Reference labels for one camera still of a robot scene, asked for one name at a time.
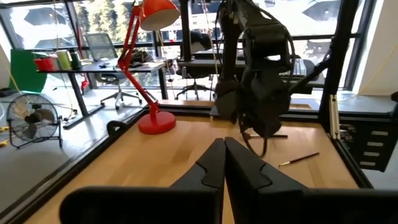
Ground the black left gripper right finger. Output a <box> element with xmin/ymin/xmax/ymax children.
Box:
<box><xmin>224</xmin><ymin>136</ymin><xmax>398</xmax><ymax>224</ymax></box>

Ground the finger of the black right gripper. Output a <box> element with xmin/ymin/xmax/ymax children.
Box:
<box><xmin>215</xmin><ymin>78</ymin><xmax>241</xmax><ymax>124</ymax></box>
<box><xmin>240</xmin><ymin>72</ymin><xmax>284</xmax><ymax>139</ymax></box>

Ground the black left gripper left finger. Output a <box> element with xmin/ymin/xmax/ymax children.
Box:
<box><xmin>58</xmin><ymin>138</ymin><xmax>226</xmax><ymax>224</ymax></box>

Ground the thick black printed makeup brush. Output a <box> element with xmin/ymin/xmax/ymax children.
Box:
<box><xmin>248</xmin><ymin>133</ymin><xmax>289</xmax><ymax>139</ymax></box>

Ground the long black desk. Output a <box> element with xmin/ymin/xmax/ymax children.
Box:
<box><xmin>176</xmin><ymin>57</ymin><xmax>326</xmax><ymax>95</ymax></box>

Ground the thin silver-ferrule makeup brush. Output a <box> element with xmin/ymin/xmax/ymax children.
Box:
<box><xmin>278</xmin><ymin>151</ymin><xmax>321</xmax><ymax>167</ymax></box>

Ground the black office chair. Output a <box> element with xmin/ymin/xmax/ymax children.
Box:
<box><xmin>175</xmin><ymin>30</ymin><xmax>219</xmax><ymax>101</ymax></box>

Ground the red desk lamp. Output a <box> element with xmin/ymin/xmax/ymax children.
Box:
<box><xmin>116</xmin><ymin>0</ymin><xmax>182</xmax><ymax>136</ymax></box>

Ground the zebra striped item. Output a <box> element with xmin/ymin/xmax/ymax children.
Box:
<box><xmin>130</xmin><ymin>49</ymin><xmax>155</xmax><ymax>65</ymax></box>

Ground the black table edge clamp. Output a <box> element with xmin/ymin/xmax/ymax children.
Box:
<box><xmin>106</xmin><ymin>120</ymin><xmax>129</xmax><ymax>136</ymax></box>

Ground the black vented equipment cabinet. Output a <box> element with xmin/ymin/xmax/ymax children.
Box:
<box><xmin>338</xmin><ymin>120</ymin><xmax>398</xmax><ymax>172</ymax></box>

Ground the black office desk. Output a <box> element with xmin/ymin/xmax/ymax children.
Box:
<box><xmin>36</xmin><ymin>60</ymin><xmax>169</xmax><ymax>130</ymax></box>

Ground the grey mesh office chair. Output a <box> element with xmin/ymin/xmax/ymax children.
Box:
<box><xmin>84</xmin><ymin>32</ymin><xmax>144</xmax><ymax>111</ymax></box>

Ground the dark green thread spool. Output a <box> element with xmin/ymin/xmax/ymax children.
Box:
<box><xmin>69</xmin><ymin>50</ymin><xmax>83</xmax><ymax>70</ymax></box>

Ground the light green thread spool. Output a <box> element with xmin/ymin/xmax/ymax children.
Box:
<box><xmin>55</xmin><ymin>49</ymin><xmax>73</xmax><ymax>72</ymax></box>

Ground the black floor fan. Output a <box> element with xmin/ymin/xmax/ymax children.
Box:
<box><xmin>6</xmin><ymin>93</ymin><xmax>63</xmax><ymax>150</ymax></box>

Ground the red thread spool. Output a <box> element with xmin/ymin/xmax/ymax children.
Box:
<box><xmin>33</xmin><ymin>56</ymin><xmax>57</xmax><ymax>73</ymax></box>

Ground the green board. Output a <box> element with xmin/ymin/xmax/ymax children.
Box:
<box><xmin>9</xmin><ymin>49</ymin><xmax>48</xmax><ymax>95</ymax></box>

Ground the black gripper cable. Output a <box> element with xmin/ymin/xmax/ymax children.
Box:
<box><xmin>238</xmin><ymin>117</ymin><xmax>269</xmax><ymax>159</ymax></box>

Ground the black frame post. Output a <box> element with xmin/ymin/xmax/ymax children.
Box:
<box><xmin>318</xmin><ymin>0</ymin><xmax>362</xmax><ymax>132</ymax></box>

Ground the yellow hanging cable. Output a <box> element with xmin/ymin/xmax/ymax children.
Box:
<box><xmin>356</xmin><ymin>43</ymin><xmax>398</xmax><ymax>98</ymax></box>

